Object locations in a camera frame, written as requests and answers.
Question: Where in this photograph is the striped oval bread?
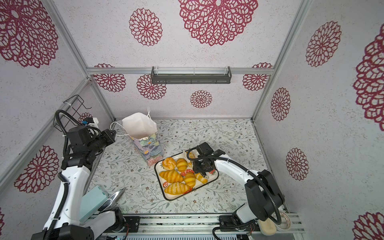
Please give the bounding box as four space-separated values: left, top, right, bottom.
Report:
184 172 196 188

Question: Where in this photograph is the floral paper bag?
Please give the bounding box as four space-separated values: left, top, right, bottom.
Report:
110 108 163 167

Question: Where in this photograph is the croissant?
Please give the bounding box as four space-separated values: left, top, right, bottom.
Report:
164 182 191 195
159 170 184 184

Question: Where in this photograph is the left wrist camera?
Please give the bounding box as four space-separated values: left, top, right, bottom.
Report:
80 117 100 134

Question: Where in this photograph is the striped long roll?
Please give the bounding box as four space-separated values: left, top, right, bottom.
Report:
195 173 208 185

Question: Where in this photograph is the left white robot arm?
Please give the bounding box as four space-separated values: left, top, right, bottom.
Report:
31 126 126 240

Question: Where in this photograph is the lower croissant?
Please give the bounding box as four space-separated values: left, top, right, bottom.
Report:
164 182 191 195

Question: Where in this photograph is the strawberry pattern tray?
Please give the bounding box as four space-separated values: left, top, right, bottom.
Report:
155 150 219 201

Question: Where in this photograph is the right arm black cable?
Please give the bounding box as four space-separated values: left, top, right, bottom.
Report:
185 146 283 240

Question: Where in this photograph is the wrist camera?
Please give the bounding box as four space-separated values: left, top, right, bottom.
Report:
196 142 226 157
80 117 100 134

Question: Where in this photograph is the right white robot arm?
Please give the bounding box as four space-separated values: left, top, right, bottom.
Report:
189 154 285 225

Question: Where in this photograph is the small oval bread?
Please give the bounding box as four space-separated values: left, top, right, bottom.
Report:
176 158 188 173

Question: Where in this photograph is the small twisted bread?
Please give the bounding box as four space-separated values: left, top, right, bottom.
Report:
183 151 196 168

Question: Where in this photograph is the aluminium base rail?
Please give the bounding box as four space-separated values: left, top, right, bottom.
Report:
97 214 307 240

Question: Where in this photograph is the black wire rack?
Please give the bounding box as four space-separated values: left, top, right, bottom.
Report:
60 95 93 127

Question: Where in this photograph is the upper croissant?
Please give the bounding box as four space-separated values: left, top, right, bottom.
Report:
159 170 184 184

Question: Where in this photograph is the round bun bread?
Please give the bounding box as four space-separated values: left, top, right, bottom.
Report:
162 158 177 171

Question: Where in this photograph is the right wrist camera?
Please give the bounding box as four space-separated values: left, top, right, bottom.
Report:
196 142 226 157

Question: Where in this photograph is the teal sponge block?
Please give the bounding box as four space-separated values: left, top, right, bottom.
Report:
80 186 109 223

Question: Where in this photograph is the tape roll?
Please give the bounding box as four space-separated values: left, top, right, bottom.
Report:
276 211 292 232

